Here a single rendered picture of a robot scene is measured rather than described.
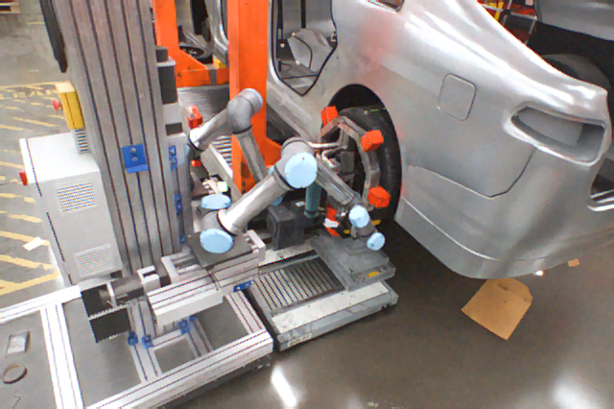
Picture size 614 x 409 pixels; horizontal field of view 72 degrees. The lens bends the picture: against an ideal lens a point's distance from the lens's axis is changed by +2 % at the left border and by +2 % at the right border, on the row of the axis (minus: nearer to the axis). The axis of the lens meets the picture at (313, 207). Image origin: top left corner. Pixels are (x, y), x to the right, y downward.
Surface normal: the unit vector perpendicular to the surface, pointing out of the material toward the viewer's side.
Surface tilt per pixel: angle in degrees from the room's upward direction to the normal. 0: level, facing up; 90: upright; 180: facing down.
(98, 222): 90
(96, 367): 0
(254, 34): 90
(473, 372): 0
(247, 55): 90
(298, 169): 85
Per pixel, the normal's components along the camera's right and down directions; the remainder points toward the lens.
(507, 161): -0.74, 0.33
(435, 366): 0.09, -0.81
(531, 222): -0.19, 0.56
